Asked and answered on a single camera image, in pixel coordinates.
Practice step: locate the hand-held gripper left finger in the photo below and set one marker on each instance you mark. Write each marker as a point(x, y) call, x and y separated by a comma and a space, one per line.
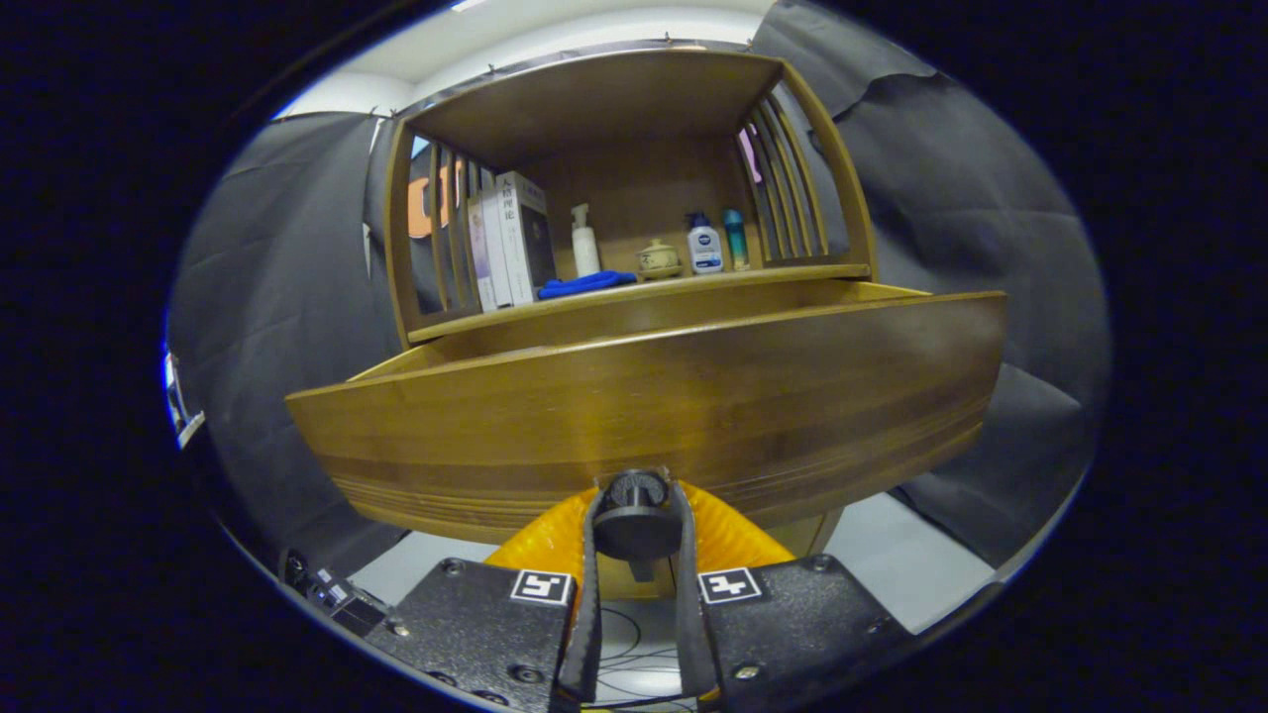
point(589, 634)

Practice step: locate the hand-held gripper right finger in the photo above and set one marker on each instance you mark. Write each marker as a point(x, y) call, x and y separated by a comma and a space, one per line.
point(690, 634)

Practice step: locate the black drawer knob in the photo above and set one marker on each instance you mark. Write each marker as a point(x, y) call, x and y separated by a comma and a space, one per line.
point(637, 525)

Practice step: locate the wooden drawer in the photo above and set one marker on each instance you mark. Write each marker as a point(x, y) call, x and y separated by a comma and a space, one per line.
point(644, 396)

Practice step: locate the wooden countertop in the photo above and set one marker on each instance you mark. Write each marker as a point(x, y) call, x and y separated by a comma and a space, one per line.
point(644, 289)

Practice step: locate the wooden cabinet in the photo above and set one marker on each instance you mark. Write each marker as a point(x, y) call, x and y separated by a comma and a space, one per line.
point(594, 99)

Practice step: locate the black electronic device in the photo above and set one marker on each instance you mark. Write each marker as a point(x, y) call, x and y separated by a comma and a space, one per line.
point(332, 594)

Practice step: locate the blue cloth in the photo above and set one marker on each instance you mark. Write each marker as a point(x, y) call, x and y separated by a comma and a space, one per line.
point(584, 285)

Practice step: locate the beige lidded teacup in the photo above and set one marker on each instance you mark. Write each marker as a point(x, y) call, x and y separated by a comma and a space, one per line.
point(659, 259)

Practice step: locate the plain white book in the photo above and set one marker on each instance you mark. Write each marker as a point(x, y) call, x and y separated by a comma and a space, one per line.
point(495, 267)

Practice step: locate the white pump bottle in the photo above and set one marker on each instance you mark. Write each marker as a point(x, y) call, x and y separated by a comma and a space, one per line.
point(585, 253)

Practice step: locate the lilac book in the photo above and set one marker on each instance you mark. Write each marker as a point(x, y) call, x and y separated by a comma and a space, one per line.
point(480, 267)

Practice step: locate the white lotion bottle blue cap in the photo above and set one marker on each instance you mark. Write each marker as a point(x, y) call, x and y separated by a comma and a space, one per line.
point(704, 248)

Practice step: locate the teal bottle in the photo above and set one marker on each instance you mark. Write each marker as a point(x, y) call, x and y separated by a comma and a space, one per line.
point(736, 243)

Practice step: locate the white book with portrait cover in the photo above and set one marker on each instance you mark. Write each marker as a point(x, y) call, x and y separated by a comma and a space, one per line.
point(530, 238)

